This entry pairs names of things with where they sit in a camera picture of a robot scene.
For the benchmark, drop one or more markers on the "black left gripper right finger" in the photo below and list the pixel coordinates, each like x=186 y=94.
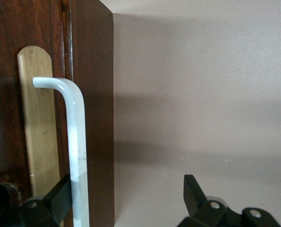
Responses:
x=193 y=201

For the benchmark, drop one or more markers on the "wooden drawer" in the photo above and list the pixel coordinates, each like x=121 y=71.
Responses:
x=3 y=71

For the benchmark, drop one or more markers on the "dark brown wooden cabinet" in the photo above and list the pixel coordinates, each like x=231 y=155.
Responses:
x=95 y=94

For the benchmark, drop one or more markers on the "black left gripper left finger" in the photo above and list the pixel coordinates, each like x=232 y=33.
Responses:
x=57 y=203

